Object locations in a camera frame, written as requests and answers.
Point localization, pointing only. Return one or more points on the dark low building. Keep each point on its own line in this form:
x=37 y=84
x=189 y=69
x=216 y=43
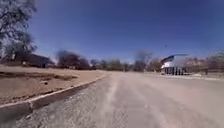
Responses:
x=38 y=61

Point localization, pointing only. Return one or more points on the bare brown dirt ground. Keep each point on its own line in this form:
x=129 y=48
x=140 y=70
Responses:
x=30 y=83

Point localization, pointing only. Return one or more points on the concrete kerb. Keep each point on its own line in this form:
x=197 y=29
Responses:
x=40 y=100

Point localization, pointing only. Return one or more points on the white building with dark roof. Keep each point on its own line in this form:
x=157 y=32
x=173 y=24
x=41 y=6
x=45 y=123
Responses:
x=173 y=65

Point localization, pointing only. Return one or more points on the row of bare trees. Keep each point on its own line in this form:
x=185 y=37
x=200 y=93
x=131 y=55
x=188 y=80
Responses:
x=110 y=63

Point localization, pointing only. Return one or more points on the pale gravel road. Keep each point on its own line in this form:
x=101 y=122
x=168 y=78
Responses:
x=140 y=103

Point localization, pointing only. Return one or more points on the bare tree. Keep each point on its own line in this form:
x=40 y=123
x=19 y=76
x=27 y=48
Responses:
x=15 y=26

